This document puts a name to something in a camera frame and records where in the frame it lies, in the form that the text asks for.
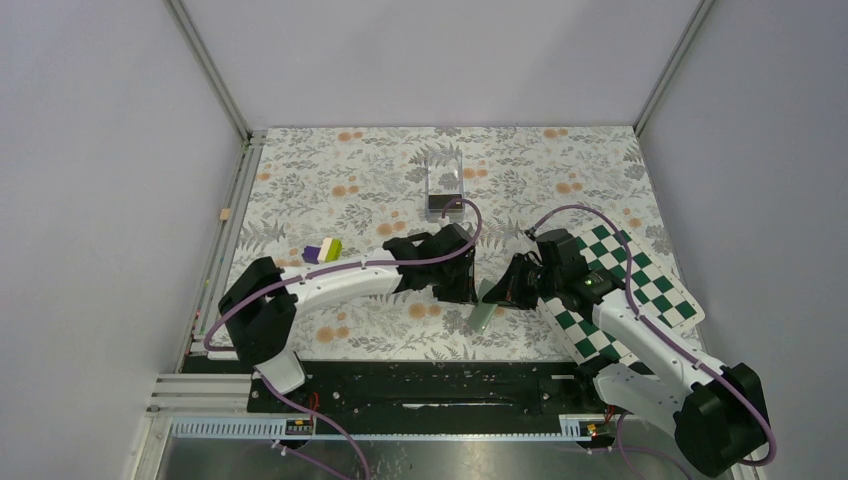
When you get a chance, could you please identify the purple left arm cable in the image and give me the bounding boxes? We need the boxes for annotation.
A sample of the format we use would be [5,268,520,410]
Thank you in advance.
[202,197,484,480]

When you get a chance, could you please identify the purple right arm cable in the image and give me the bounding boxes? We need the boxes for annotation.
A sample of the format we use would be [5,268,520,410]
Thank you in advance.
[526,203,778,480]

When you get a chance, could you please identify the aluminium frame rail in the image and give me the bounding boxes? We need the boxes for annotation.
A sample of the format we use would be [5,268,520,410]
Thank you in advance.
[123,130,267,479]

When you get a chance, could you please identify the clear card box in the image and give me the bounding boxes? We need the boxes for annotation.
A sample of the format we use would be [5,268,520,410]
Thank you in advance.
[424,145,464,222]

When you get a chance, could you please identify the floral patterned table mat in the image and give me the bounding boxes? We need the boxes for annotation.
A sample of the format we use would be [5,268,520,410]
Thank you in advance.
[225,127,707,364]

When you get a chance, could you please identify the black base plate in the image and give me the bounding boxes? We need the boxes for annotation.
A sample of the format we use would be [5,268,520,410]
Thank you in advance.
[246,360,620,436]

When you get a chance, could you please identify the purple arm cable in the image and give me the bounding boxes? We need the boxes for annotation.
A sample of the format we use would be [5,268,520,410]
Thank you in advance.
[526,203,778,480]
[202,197,484,480]

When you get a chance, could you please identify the dark credit card stack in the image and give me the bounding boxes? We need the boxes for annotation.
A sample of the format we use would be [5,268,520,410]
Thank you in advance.
[426,194,464,214]

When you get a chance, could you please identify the purple white green block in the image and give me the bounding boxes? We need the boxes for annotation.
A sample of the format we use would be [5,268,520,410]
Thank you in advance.
[301,237,342,265]

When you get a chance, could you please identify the green card holder wallet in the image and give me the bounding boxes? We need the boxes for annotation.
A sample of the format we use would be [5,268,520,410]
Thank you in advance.
[467,279,497,334]

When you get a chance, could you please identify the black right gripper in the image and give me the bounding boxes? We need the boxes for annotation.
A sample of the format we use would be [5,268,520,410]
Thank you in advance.
[483,253,563,311]

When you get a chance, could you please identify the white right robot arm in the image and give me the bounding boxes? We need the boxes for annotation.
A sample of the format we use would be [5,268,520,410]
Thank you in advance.
[483,227,776,477]

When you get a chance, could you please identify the green white checkerboard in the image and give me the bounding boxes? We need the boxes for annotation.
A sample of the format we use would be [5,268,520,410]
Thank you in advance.
[529,220,706,367]

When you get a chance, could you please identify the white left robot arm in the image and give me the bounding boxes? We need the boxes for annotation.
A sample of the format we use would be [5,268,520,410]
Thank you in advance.
[213,223,477,411]

